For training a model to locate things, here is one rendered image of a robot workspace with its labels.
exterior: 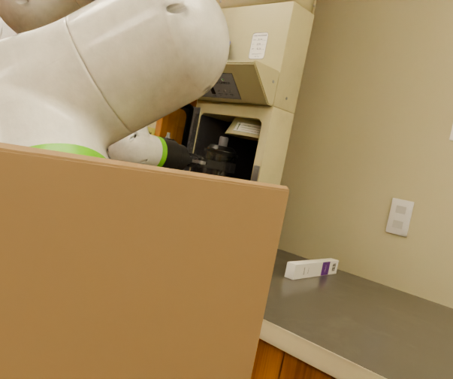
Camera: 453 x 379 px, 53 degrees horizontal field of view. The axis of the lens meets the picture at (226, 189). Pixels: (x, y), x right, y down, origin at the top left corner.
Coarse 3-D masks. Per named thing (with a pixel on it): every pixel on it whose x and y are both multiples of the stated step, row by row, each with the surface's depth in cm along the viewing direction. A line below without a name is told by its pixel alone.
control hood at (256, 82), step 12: (228, 60) 128; (240, 60) 125; (252, 60) 122; (228, 72) 130; (240, 72) 127; (252, 72) 124; (264, 72) 125; (276, 72) 129; (240, 84) 130; (252, 84) 127; (264, 84) 126; (276, 84) 130; (240, 96) 134; (252, 96) 131; (264, 96) 128
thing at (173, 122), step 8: (176, 112) 146; (184, 112) 148; (160, 120) 143; (168, 120) 145; (176, 120) 146; (184, 120) 148; (152, 128) 141; (160, 128) 143; (168, 128) 145; (176, 128) 147; (160, 136) 144; (176, 136) 148
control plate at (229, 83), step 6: (228, 78) 132; (216, 84) 137; (222, 84) 135; (228, 84) 134; (234, 84) 132; (210, 90) 141; (216, 90) 139; (222, 90) 137; (228, 90) 135; (234, 90) 134; (204, 96) 145; (210, 96) 143; (216, 96) 141; (222, 96) 139; (228, 96) 137; (234, 96) 136
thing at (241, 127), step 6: (234, 120) 145; (240, 120) 142; (246, 120) 141; (252, 120) 141; (234, 126) 143; (240, 126) 141; (246, 126) 140; (252, 126) 140; (258, 126) 140; (228, 132) 143; (234, 132) 141; (240, 132) 140; (246, 132) 140; (252, 132) 140; (258, 132) 140; (246, 138) 156; (252, 138) 156
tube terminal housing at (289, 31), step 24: (240, 24) 142; (264, 24) 135; (288, 24) 129; (312, 24) 137; (240, 48) 141; (288, 48) 131; (288, 72) 133; (288, 96) 135; (264, 120) 132; (288, 120) 137; (264, 144) 132; (264, 168) 133
